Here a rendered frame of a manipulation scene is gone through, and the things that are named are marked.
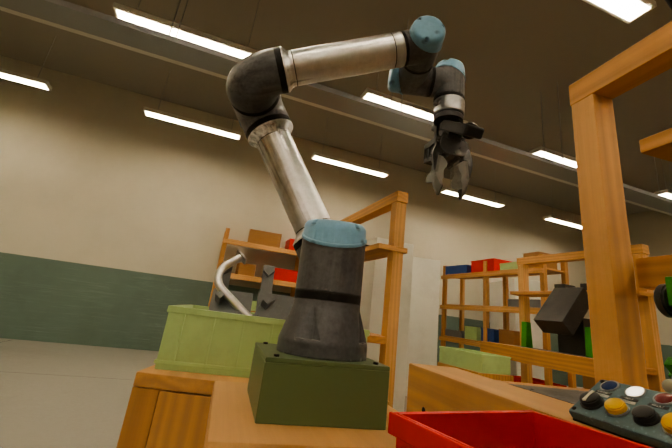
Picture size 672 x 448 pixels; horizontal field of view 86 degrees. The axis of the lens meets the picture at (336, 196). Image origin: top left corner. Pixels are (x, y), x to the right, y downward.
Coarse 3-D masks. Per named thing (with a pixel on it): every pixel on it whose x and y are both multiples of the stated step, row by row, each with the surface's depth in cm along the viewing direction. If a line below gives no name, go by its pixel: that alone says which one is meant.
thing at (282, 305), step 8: (264, 272) 143; (272, 272) 143; (264, 280) 142; (272, 280) 144; (264, 288) 141; (264, 296) 139; (280, 296) 141; (288, 296) 142; (272, 304) 138; (280, 304) 139; (288, 304) 140; (264, 312) 135; (272, 312) 136; (280, 312) 137; (288, 312) 138
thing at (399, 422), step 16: (400, 416) 32; (416, 416) 34; (432, 416) 35; (448, 416) 36; (464, 416) 37; (480, 416) 38; (496, 416) 39; (512, 416) 40; (528, 416) 41; (544, 416) 41; (400, 432) 32; (416, 432) 30; (432, 432) 29; (448, 432) 35; (464, 432) 36; (480, 432) 37; (496, 432) 38; (512, 432) 40; (528, 432) 41; (544, 432) 40; (560, 432) 39; (576, 432) 38; (592, 432) 37
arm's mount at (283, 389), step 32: (256, 352) 62; (256, 384) 54; (288, 384) 50; (320, 384) 51; (352, 384) 52; (384, 384) 53; (256, 416) 48; (288, 416) 49; (320, 416) 50; (352, 416) 51; (384, 416) 52
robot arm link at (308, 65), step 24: (432, 24) 76; (312, 48) 76; (336, 48) 76; (360, 48) 76; (384, 48) 76; (408, 48) 77; (432, 48) 77; (240, 72) 75; (264, 72) 73; (288, 72) 74; (312, 72) 76; (336, 72) 77; (360, 72) 79; (240, 96) 77; (264, 96) 77
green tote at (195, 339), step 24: (192, 312) 106; (216, 312) 107; (168, 336) 103; (192, 336) 105; (216, 336) 106; (240, 336) 107; (264, 336) 109; (168, 360) 102; (192, 360) 103; (216, 360) 104; (240, 360) 106
